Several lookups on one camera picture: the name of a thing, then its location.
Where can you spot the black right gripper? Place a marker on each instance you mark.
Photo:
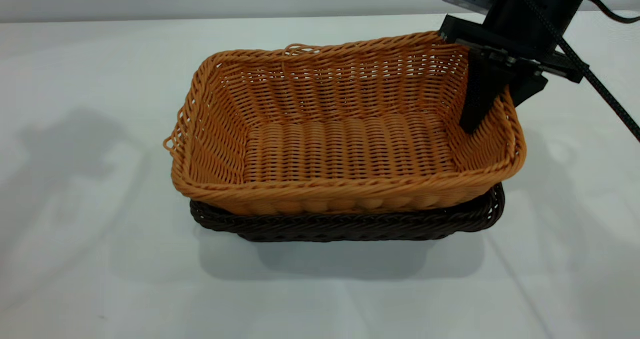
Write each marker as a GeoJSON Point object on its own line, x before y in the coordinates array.
{"type": "Point", "coordinates": [530, 24]}

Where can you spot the orange wicker basket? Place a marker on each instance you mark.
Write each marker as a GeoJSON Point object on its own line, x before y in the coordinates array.
{"type": "Point", "coordinates": [350, 149]}

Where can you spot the black wicker basket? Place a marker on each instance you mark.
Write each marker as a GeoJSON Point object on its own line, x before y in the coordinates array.
{"type": "Point", "coordinates": [350, 226]}

